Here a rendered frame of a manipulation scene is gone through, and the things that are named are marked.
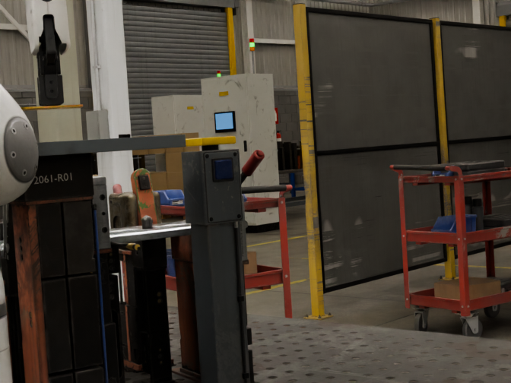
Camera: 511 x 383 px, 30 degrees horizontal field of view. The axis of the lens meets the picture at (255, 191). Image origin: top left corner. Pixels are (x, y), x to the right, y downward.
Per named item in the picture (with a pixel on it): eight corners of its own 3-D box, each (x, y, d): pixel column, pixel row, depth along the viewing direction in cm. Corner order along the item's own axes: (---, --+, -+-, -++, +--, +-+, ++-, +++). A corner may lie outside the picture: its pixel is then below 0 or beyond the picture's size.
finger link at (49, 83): (62, 53, 129) (65, 102, 129) (60, 55, 132) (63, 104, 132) (38, 54, 128) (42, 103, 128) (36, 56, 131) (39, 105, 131)
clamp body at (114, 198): (151, 356, 208) (140, 190, 206) (182, 367, 195) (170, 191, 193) (106, 364, 202) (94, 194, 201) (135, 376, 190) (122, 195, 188)
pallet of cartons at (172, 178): (220, 213, 1558) (215, 131, 1551) (188, 219, 1496) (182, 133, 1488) (167, 213, 1633) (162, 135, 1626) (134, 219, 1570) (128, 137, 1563)
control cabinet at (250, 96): (208, 232, 1243) (196, 44, 1230) (236, 228, 1284) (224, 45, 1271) (255, 233, 1191) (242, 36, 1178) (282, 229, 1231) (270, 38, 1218)
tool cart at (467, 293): (492, 314, 585) (484, 156, 580) (555, 323, 548) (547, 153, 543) (397, 337, 538) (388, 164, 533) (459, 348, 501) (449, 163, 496)
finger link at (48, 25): (55, 33, 125) (55, 68, 128) (49, 1, 130) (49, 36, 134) (46, 33, 124) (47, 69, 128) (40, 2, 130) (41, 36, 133)
